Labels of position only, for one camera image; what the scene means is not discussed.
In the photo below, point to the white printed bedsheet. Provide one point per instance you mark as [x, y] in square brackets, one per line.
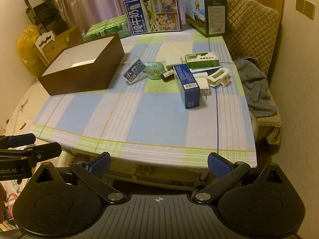
[15, 109]

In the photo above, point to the white plastic clip holder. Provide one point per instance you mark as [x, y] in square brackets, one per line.
[218, 77]

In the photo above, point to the blue milk carton case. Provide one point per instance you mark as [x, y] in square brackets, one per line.
[154, 12]

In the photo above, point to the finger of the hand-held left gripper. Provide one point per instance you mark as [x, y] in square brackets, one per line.
[22, 138]
[47, 149]

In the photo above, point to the quilted beige chair cover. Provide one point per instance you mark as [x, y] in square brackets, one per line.
[251, 29]

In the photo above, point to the green cow print carton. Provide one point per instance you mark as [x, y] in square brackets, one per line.
[214, 17]

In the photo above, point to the beige wall socket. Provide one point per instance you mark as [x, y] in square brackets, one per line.
[300, 5]
[309, 10]

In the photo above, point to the blue rectangular box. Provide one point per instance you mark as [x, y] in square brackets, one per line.
[190, 92]

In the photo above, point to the yellow plastic bag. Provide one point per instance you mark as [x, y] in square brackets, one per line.
[25, 47]

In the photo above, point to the white rectangular power adapter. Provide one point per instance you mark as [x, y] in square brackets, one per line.
[203, 86]

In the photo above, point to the pink curtain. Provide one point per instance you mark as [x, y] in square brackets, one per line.
[87, 0]

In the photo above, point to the brown storage box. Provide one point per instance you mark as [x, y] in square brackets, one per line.
[82, 79]

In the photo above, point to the green shrink-wrapped drink pack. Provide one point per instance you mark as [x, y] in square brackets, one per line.
[107, 27]

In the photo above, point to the green handheld fan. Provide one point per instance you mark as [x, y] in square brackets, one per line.
[154, 70]

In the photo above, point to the blue white tissue packet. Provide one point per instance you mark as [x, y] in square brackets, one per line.
[134, 71]

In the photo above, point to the grey towel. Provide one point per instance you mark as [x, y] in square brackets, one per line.
[256, 89]

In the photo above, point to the black folding step stool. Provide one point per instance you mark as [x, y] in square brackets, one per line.
[44, 12]

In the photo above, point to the white wall charger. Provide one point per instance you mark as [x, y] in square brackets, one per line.
[174, 61]

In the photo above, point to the green white medicine box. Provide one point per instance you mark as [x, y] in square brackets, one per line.
[201, 59]

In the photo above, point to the brown spray bottle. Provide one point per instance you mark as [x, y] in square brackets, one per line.
[166, 76]

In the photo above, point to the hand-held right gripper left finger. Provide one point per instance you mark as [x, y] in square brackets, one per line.
[99, 165]

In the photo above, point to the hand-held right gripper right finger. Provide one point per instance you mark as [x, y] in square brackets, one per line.
[218, 166]

